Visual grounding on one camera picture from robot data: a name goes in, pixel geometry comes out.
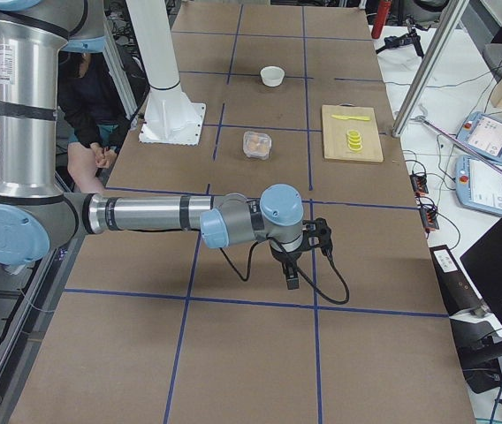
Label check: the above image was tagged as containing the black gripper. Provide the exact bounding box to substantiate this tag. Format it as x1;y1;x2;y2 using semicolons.
269;217;333;290

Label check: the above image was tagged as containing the clear plastic egg box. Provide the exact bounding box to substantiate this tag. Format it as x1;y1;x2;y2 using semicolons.
242;131;272;160

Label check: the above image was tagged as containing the brown egg from bowl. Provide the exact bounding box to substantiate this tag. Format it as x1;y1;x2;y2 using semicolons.
248;138;262;149

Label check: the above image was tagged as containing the black box device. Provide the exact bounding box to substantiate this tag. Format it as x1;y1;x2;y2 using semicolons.
430;245;490;318

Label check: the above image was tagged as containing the bamboo cutting board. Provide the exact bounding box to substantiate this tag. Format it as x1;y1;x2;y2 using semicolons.
322;105;384;163

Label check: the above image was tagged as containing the orange connector module near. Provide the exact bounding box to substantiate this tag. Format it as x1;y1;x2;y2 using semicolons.
419;204;439;233

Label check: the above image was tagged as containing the orange connector module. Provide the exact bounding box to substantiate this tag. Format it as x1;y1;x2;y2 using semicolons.
419;204;439;233
409;173;429;197

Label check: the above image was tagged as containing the orange connector module far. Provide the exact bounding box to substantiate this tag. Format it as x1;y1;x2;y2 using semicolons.
409;173;429;197

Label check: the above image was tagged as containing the yellow plastic knife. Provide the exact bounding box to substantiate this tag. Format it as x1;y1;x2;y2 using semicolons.
331;114;371;122

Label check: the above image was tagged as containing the white ceramic bowl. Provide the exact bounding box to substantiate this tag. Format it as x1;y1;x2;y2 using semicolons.
260;65;285;87

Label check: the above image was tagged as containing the metal reacher grabber tool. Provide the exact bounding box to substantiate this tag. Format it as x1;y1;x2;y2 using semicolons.
411;115;502;176

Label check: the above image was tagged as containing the blue teach pendant near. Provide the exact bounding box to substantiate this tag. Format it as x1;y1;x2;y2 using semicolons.
455;155;502;216

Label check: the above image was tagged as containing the blue teach pendant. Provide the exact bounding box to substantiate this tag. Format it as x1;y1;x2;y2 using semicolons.
455;155;502;216
456;111;502;163

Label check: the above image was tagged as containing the blue teach pendant far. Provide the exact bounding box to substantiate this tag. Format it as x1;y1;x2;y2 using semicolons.
456;111;502;163

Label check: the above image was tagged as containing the person in black jacket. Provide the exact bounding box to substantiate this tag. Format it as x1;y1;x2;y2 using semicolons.
57;51;131;193

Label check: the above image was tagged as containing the black tripod leg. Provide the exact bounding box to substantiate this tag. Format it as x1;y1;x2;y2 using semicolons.
376;19;429;59

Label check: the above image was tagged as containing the red cylinder bottle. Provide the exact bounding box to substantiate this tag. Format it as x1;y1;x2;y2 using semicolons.
371;0;392;40

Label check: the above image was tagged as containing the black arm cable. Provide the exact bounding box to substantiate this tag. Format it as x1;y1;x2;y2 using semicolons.
217;240;351;306

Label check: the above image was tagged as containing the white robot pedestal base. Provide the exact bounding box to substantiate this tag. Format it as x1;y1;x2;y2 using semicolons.
126;0;206;146

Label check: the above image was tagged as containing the aluminium frame post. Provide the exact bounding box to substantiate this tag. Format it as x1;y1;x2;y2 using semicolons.
392;0;469;138

